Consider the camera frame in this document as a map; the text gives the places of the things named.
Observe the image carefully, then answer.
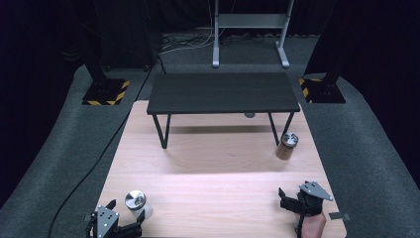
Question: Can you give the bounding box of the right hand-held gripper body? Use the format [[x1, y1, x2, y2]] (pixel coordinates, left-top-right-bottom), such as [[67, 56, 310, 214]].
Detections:
[[279, 180, 334, 218]]

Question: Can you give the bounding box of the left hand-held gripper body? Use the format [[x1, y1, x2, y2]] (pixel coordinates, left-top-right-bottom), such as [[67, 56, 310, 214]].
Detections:
[[85, 205, 144, 238]]

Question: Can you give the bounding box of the glass jar with white contents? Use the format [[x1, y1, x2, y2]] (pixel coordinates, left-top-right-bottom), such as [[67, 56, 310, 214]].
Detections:
[[124, 189, 155, 220]]

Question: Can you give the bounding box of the black raised shelf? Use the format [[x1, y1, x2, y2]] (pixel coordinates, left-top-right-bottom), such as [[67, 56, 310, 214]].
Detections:
[[147, 72, 301, 150]]

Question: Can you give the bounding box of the person's right hand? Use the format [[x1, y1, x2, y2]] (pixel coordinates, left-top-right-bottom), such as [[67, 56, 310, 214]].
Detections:
[[294, 212, 328, 238]]

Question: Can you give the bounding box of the black stand with striped base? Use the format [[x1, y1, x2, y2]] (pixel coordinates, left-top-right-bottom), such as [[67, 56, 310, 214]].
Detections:
[[81, 0, 131, 106], [298, 0, 347, 105]]

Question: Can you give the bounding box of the dark wheeled stand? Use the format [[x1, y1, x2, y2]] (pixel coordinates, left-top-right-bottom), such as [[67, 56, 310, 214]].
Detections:
[[95, 0, 157, 72]]

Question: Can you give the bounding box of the grey metal stand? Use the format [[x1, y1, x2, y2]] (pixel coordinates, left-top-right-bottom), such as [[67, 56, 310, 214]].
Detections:
[[211, 0, 296, 69]]

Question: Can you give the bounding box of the right hand-held gripper cable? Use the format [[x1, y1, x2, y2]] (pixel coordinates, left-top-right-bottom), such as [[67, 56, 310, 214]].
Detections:
[[295, 215, 304, 238]]

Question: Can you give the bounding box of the long black floor cable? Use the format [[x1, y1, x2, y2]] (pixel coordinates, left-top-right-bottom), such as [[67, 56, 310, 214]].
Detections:
[[47, 54, 166, 238]]

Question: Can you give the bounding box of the bundle of floor cables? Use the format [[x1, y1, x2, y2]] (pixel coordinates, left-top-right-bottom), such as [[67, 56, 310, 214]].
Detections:
[[157, 29, 217, 57]]

